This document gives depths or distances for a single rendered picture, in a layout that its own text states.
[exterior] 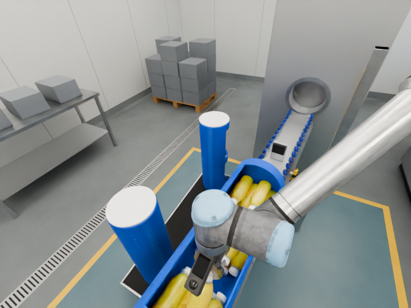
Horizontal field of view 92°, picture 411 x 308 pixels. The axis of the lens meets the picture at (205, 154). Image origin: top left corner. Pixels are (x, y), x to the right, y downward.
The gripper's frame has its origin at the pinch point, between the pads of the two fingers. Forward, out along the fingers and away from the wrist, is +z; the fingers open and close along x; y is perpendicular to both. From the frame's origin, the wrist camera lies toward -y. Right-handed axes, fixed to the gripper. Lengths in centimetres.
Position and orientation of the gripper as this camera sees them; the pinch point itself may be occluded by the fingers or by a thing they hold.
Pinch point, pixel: (208, 274)
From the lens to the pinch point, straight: 76.7
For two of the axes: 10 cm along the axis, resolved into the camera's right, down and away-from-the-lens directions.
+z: 0.2, 7.6, 6.5
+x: -8.4, -3.4, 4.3
